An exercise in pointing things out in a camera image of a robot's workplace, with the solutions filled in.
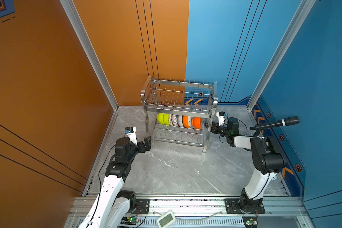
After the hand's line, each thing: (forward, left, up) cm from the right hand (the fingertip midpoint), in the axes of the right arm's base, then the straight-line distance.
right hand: (207, 124), depth 96 cm
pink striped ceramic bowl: (+3, +19, +1) cm, 19 cm away
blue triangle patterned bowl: (+3, +22, +2) cm, 23 cm away
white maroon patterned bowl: (+2, +25, 0) cm, 25 cm away
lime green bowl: (+5, +33, +1) cm, 33 cm away
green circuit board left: (-53, +44, -11) cm, 70 cm away
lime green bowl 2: (+4, +28, +3) cm, 28 cm away
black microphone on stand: (-13, -37, +19) cm, 43 cm away
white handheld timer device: (-52, +26, -8) cm, 59 cm away
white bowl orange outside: (+2, +15, +1) cm, 15 cm away
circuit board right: (-53, -16, -11) cm, 56 cm away
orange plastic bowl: (0, +8, +2) cm, 8 cm away
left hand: (-16, +39, +9) cm, 43 cm away
